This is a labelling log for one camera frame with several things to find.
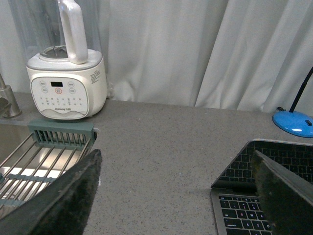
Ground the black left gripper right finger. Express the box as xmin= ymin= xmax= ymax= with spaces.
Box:
xmin=251 ymin=151 xmax=313 ymax=235

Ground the grey laptop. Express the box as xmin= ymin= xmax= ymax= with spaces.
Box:
xmin=211 ymin=139 xmax=313 ymax=235

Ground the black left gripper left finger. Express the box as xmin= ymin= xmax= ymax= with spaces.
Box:
xmin=0 ymin=149 xmax=102 ymax=235

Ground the metal sink drying rack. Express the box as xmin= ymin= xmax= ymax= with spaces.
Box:
xmin=0 ymin=119 xmax=97 ymax=217

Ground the white blender with glass jar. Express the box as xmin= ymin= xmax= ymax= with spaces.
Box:
xmin=9 ymin=0 xmax=108 ymax=120

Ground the steel kitchen faucet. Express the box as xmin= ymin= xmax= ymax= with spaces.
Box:
xmin=0 ymin=75 xmax=22 ymax=118

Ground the blue desk lamp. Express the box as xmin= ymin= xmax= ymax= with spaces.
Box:
xmin=272 ymin=68 xmax=313 ymax=138

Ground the white curtain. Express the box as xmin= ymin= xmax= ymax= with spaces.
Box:
xmin=0 ymin=0 xmax=313 ymax=114

